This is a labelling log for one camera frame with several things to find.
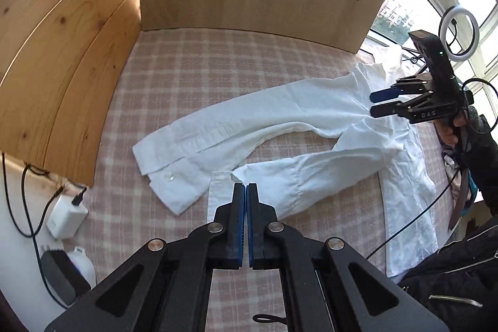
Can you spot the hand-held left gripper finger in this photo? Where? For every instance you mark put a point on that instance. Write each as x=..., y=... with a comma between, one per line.
x=241, y=234
x=251, y=234

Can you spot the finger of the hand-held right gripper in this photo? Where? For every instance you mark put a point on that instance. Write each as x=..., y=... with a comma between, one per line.
x=385, y=94
x=385, y=109

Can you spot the white shirt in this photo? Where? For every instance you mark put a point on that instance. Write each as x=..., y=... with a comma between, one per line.
x=272, y=114

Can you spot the person's right hand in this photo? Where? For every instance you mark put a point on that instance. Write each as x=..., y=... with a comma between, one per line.
x=447, y=135

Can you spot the brown belt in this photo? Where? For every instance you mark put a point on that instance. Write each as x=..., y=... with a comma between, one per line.
x=459, y=199

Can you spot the pink plaid blanket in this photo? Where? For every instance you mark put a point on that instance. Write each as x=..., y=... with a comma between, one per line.
x=194, y=75

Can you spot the white charger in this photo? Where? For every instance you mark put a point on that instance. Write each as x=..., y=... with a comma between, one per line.
x=64, y=217

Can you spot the black charger brick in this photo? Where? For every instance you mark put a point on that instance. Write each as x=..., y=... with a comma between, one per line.
x=58, y=273

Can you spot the person's black jacket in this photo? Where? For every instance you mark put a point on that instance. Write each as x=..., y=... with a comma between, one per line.
x=455, y=285

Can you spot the pine plank panel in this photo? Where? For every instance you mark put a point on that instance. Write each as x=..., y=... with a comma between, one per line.
x=58, y=63

